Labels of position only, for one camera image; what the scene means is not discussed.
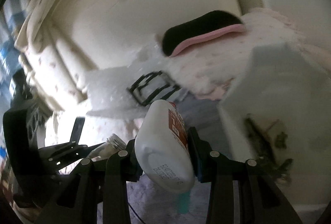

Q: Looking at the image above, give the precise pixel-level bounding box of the clear glass jar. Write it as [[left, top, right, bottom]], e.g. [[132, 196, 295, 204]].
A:
[[87, 133, 127, 161]]

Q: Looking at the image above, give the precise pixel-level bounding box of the white bottle red label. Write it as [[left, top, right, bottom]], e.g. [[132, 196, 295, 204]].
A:
[[135, 100, 195, 194]]

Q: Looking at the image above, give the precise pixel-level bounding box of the teal plastic object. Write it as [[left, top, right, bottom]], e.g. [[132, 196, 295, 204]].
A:
[[177, 190, 191, 214]]

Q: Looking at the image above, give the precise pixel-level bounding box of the black smartphone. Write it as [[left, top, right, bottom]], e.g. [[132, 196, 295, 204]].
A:
[[70, 117, 85, 144]]

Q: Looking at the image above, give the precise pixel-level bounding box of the clear plastic bag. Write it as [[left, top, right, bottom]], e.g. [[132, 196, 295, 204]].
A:
[[85, 47, 188, 119]]

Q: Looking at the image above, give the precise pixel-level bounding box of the cream floral pillow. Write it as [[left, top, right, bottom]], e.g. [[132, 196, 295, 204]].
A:
[[15, 0, 92, 110]]

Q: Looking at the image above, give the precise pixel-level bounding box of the floral white blanket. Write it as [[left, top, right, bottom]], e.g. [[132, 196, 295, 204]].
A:
[[44, 6, 331, 137]]

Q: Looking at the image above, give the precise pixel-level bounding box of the black pink slipper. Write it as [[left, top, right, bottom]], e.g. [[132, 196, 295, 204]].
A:
[[162, 10, 246, 57]]

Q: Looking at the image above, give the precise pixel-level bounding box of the black plastic frame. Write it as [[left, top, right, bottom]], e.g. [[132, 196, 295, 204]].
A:
[[126, 71, 182, 107]]

